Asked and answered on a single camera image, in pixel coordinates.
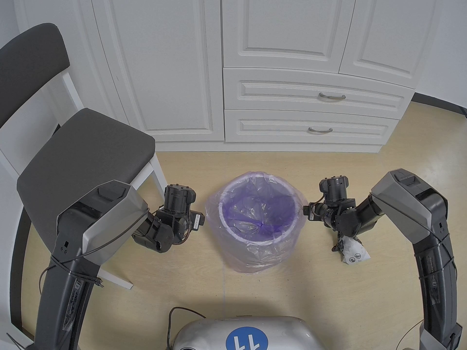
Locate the white wardrobe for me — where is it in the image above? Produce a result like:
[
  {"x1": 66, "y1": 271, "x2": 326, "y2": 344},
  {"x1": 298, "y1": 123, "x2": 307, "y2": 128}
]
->
[{"x1": 13, "y1": 0, "x2": 449, "y2": 155}]

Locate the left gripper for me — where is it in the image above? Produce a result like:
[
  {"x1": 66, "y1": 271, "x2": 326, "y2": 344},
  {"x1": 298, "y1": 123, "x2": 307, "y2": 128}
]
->
[{"x1": 171, "y1": 211, "x2": 206, "y2": 244}]

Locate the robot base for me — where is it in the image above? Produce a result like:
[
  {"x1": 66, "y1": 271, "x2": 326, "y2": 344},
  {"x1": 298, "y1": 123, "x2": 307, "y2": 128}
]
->
[{"x1": 171, "y1": 316, "x2": 325, "y2": 350}]

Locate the black cable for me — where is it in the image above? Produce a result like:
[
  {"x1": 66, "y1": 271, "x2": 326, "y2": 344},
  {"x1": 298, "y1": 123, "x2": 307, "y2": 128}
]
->
[{"x1": 166, "y1": 306, "x2": 207, "y2": 347}]

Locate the grey and white chair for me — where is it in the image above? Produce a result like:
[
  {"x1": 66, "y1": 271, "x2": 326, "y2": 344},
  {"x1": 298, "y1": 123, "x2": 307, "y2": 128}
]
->
[{"x1": 0, "y1": 23, "x2": 170, "y2": 290}]

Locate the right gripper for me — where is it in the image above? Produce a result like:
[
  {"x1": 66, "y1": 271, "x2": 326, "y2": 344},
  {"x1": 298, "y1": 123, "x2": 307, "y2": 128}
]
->
[{"x1": 304, "y1": 203, "x2": 333, "y2": 228}]

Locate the white trash bin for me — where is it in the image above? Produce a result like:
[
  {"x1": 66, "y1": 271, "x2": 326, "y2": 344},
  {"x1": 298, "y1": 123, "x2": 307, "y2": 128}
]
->
[{"x1": 218, "y1": 173, "x2": 306, "y2": 273}]

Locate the purple plastic bag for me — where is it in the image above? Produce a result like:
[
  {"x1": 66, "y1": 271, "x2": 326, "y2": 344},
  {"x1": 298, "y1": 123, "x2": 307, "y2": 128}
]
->
[{"x1": 205, "y1": 171, "x2": 311, "y2": 274}]

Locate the white paper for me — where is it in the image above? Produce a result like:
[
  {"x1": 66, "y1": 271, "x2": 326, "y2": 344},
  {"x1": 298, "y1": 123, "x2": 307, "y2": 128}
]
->
[{"x1": 337, "y1": 236, "x2": 371, "y2": 266}]

